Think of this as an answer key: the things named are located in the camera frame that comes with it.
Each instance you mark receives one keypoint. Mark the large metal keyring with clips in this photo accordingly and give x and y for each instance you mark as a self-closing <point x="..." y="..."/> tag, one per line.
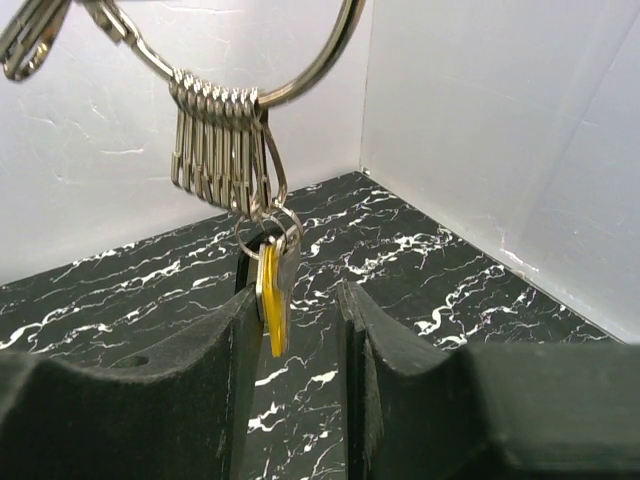
<point x="224" y="150"/>

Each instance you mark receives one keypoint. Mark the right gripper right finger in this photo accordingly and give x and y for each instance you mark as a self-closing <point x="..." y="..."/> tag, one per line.
<point x="482" y="411"/>

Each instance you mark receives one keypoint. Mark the black key tag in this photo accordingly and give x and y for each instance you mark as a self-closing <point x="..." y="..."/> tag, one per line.
<point x="246" y="271"/>

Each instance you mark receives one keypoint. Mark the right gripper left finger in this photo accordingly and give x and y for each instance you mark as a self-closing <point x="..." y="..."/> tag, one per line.
<point x="178" y="409"/>

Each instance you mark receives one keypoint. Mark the silver key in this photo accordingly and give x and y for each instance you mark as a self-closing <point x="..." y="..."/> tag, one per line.
<point x="287" y="272"/>

